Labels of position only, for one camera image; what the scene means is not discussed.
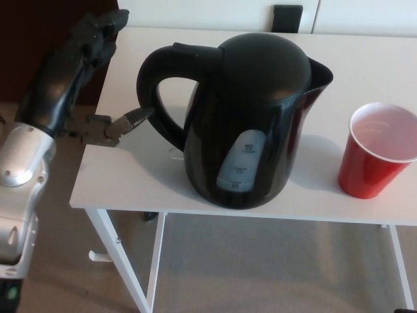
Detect white cabinet fronts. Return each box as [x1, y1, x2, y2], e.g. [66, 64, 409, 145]
[116, 0, 417, 35]

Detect white table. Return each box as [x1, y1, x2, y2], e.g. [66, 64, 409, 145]
[69, 25, 417, 313]

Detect red plastic cup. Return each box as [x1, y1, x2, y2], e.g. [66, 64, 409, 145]
[337, 101, 417, 200]

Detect black rectangular wall plate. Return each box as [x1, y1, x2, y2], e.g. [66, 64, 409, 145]
[272, 5, 302, 34]

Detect black electric kettle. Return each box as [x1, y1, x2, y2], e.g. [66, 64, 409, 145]
[136, 32, 335, 211]

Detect dark red panel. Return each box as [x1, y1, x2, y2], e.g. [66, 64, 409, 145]
[0, 0, 119, 107]

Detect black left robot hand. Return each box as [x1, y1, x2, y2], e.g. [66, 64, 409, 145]
[14, 8, 154, 147]

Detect white hook on table leg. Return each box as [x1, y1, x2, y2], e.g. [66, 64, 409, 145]
[88, 250, 113, 263]

